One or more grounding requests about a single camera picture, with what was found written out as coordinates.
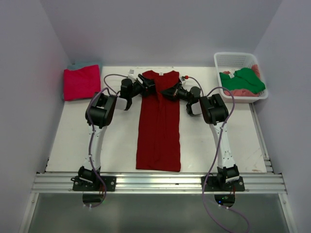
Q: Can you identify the folded pink t shirt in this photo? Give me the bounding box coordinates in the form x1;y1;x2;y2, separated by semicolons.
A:
63;64;102;101

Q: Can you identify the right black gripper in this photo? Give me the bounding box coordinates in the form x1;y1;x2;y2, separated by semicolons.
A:
159;83;192;103

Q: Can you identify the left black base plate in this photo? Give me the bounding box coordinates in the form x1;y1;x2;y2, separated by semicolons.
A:
70;176;116;192

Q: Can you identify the aluminium mounting rail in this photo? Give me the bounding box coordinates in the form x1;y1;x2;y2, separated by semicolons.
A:
31;172;287;194

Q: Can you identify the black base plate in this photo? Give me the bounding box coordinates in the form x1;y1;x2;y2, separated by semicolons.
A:
70;176;116;192
201;174;245;192

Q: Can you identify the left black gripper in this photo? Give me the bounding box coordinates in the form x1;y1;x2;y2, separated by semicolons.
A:
129;74;158;99

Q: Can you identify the salmon pink t shirt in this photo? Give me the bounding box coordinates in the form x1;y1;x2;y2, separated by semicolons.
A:
224;65;261;97

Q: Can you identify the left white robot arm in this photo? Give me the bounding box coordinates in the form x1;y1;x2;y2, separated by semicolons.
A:
71;74;156;192

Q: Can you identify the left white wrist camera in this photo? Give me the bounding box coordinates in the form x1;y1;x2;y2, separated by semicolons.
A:
127;69;136;82

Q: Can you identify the white plastic basket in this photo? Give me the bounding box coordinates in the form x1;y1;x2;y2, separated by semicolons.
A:
214;52;268;103

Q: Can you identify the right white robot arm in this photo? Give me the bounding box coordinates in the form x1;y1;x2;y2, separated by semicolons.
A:
160;83;240;191

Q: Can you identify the green t shirt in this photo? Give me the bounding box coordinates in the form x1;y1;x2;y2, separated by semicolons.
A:
219;67;266;95

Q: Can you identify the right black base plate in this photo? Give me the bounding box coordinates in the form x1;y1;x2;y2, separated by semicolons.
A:
201;174;245;192

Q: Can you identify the dark red t shirt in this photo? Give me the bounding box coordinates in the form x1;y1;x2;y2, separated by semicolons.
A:
136;70;181;172

